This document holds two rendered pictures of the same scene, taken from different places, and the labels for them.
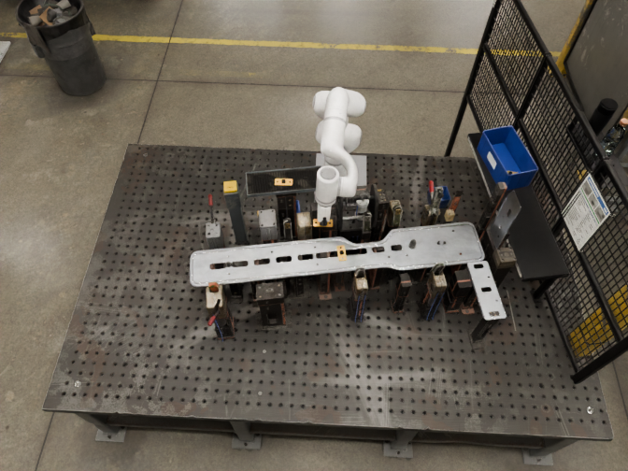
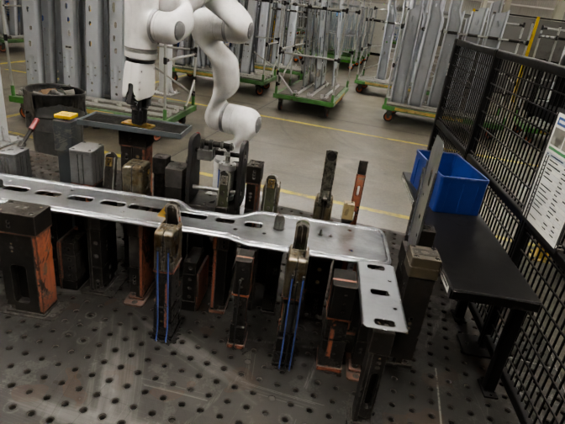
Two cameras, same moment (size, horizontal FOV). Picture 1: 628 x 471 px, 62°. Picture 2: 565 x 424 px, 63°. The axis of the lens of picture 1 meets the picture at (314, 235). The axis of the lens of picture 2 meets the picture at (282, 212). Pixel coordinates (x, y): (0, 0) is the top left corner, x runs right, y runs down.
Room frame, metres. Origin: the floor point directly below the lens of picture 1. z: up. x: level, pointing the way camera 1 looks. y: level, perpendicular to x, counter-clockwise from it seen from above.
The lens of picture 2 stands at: (0.06, -0.69, 1.61)
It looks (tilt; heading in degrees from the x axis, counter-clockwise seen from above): 24 degrees down; 10
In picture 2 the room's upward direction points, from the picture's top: 7 degrees clockwise
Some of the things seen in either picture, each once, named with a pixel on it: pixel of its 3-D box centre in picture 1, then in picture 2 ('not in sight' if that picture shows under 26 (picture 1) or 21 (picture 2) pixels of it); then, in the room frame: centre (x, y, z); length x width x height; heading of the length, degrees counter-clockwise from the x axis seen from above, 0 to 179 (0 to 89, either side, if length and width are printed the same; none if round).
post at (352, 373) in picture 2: (473, 292); (366, 326); (1.12, -0.77, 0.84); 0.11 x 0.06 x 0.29; 7
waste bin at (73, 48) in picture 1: (67, 47); (57, 129); (3.55, 2.01, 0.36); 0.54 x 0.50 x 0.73; 177
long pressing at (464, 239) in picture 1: (337, 255); (161, 212); (1.23, -0.11, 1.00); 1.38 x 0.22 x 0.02; 97
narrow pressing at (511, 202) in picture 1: (504, 220); (424, 196); (1.32, -0.86, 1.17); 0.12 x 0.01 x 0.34; 7
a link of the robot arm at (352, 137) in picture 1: (342, 143); (237, 135); (1.84, -0.15, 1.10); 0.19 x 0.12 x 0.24; 83
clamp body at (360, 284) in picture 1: (358, 296); (167, 281); (1.07, -0.21, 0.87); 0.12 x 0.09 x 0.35; 7
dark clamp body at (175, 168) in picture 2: (328, 232); (176, 216); (1.43, -0.07, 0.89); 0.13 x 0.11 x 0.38; 7
